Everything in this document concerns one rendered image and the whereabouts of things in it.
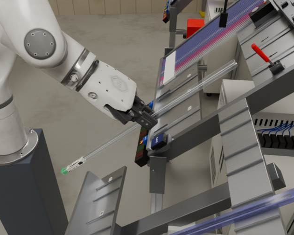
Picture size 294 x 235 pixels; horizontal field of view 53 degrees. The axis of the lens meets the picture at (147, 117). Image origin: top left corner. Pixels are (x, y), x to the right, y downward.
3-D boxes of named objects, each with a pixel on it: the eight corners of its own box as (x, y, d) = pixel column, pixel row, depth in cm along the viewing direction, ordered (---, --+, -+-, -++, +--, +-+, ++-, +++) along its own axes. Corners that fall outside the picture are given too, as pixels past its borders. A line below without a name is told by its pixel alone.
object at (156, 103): (160, 162, 98) (145, 149, 95) (169, 68, 150) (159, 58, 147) (163, 160, 97) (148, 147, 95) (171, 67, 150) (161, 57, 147)
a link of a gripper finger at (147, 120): (131, 111, 58) (157, 129, 60) (133, 102, 60) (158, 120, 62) (122, 120, 59) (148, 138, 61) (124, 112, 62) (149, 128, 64)
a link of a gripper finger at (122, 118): (116, 121, 54) (136, 120, 59) (100, 89, 57) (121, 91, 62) (113, 125, 55) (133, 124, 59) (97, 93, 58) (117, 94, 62)
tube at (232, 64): (64, 175, 76) (61, 172, 76) (66, 171, 77) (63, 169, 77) (238, 66, 53) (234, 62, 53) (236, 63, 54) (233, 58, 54)
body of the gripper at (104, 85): (85, 72, 52) (135, 107, 55) (98, 47, 60) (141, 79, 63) (65, 98, 56) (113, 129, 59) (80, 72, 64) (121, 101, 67)
